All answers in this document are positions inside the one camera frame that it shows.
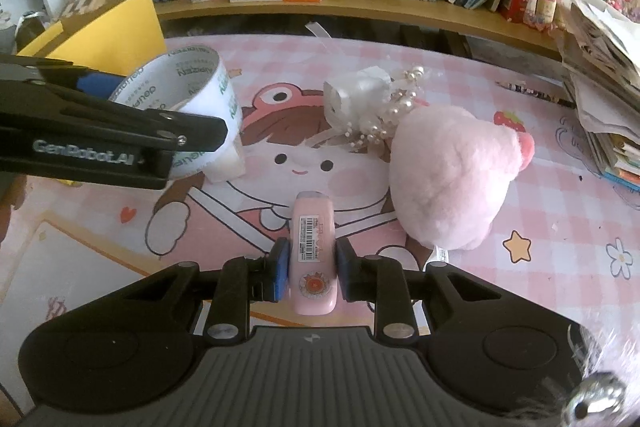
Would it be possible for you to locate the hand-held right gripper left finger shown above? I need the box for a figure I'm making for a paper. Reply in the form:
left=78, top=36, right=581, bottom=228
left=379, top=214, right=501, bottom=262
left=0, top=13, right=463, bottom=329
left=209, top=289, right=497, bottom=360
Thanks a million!
left=70, top=237, right=292, bottom=345

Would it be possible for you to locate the pink correction tape case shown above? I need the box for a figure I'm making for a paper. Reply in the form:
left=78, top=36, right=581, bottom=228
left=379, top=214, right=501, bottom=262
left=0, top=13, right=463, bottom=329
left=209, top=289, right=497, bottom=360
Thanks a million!
left=291, top=191, right=338, bottom=315

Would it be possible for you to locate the pink plush toy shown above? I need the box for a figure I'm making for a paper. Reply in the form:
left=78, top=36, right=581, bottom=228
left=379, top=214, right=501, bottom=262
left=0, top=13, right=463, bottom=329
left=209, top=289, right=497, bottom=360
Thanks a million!
left=389, top=104, right=536, bottom=273

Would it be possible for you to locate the white power adapter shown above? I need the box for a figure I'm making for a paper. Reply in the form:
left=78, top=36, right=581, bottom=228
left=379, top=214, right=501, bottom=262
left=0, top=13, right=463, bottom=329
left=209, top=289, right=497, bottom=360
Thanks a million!
left=324, top=66, right=392, bottom=126

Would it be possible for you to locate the white eraser block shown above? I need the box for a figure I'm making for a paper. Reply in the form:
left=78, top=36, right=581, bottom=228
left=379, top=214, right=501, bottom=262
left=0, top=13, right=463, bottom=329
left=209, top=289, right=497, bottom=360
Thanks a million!
left=202, top=134, right=247, bottom=184

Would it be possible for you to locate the stack of loose papers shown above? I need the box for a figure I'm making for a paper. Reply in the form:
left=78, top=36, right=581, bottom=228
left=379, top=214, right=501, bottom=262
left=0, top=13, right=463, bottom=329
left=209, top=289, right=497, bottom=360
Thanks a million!
left=557, top=0, right=640, bottom=208

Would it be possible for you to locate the pink printed desk mat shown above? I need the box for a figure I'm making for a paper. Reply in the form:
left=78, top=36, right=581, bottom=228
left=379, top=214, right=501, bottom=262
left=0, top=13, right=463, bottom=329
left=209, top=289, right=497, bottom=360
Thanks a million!
left=0, top=32, right=640, bottom=408

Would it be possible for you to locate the patterned dark pencil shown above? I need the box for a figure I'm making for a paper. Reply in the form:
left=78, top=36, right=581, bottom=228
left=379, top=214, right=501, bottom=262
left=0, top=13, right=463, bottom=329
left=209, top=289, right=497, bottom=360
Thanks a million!
left=496, top=80, right=576, bottom=108

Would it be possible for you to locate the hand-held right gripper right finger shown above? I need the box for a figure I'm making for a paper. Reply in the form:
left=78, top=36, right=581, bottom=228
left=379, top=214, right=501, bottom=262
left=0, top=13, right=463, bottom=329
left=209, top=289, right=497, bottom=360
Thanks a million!
left=335, top=238, right=555, bottom=345

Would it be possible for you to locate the pearl hair ornament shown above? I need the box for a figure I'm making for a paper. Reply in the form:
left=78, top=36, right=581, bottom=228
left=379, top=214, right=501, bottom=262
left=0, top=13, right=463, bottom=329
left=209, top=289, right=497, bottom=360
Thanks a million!
left=310, top=66, right=431, bottom=152

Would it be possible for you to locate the yellow cardboard box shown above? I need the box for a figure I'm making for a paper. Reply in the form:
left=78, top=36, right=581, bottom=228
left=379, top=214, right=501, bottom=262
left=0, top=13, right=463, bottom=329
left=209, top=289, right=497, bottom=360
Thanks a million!
left=17, top=0, right=167, bottom=78

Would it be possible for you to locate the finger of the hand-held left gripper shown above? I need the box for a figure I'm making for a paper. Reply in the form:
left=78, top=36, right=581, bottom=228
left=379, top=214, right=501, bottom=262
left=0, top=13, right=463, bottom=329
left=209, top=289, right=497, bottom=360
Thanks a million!
left=0, top=53, right=125, bottom=100
left=0, top=79, right=229, bottom=154

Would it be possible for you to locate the clear tape roll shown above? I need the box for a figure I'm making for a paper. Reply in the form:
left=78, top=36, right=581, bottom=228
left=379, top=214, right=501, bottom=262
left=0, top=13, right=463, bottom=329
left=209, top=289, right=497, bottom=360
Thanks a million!
left=107, top=44, right=243, bottom=180

